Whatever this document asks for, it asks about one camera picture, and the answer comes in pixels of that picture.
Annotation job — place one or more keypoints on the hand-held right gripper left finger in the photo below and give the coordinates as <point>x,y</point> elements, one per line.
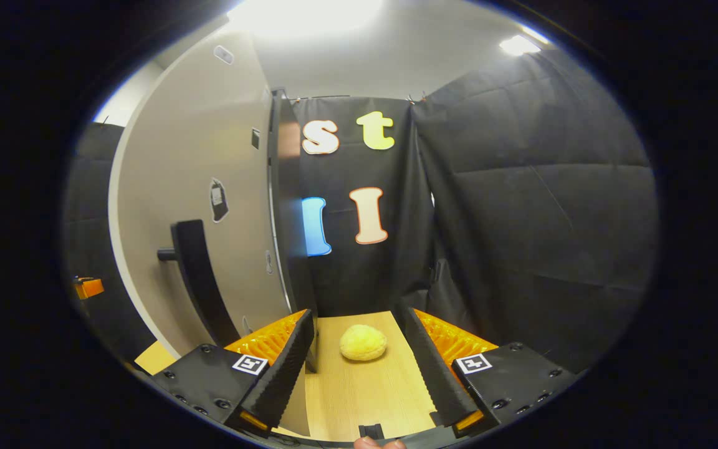
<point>284,374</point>

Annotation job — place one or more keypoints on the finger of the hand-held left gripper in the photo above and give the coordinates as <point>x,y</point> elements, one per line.
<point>91,289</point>

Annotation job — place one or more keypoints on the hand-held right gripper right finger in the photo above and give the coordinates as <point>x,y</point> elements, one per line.
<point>430,374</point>

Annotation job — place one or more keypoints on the grey cabinet door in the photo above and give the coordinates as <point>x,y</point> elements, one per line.
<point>178,156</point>

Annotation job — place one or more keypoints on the yellow sponge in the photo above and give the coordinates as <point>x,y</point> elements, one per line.
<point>363,343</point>

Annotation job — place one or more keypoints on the black backdrop cloth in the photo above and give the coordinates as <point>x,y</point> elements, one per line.
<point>521,218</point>

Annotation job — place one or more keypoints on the metal backdrop clip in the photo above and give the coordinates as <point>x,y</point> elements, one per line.
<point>410,98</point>

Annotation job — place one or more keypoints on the ceiling light panel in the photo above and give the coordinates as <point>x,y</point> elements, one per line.
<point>521,43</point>
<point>306,15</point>

